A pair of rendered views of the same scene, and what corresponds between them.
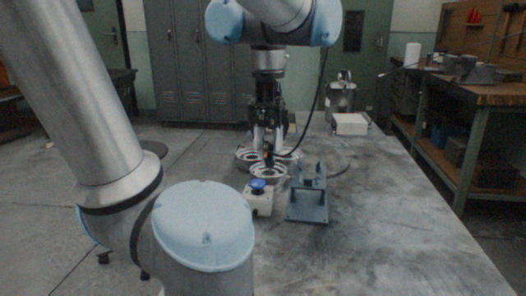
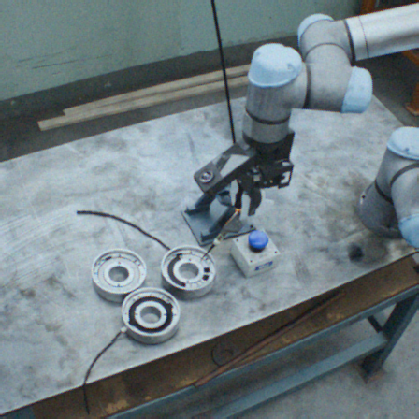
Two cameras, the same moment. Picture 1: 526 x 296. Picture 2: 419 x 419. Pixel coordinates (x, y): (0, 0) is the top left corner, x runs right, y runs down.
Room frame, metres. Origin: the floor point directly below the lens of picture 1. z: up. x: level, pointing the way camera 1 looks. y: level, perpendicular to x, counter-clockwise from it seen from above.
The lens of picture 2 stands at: (1.26, 0.56, 1.80)
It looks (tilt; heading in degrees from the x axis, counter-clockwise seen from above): 47 degrees down; 231
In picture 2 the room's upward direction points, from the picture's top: 7 degrees clockwise
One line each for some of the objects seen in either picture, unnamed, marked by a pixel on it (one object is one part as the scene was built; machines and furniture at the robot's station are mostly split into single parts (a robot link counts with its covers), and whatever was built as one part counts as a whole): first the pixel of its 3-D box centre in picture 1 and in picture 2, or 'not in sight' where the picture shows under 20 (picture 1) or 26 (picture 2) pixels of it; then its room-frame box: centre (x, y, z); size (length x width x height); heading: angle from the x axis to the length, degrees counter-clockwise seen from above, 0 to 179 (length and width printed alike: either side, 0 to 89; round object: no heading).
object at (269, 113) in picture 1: (267, 99); (263, 156); (0.69, -0.01, 1.07); 0.09 x 0.08 x 0.12; 170
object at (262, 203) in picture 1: (257, 201); (257, 252); (0.67, 0.02, 0.82); 0.08 x 0.07 x 0.05; 173
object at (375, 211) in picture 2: not in sight; (394, 198); (0.33, 0.07, 0.85); 0.15 x 0.15 x 0.10
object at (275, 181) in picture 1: (268, 175); (188, 273); (0.81, -0.01, 0.82); 0.10 x 0.10 x 0.04
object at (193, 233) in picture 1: (202, 243); (411, 163); (0.33, 0.08, 0.97); 0.13 x 0.12 x 0.14; 57
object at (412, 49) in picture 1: (412, 55); not in sight; (2.82, -1.26, 0.96); 0.12 x 0.11 x 0.20; 83
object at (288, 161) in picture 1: (286, 159); (119, 276); (0.93, -0.07, 0.82); 0.10 x 0.10 x 0.04
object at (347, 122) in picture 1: (344, 99); not in sight; (1.72, -0.44, 0.83); 0.41 x 0.19 x 0.30; 177
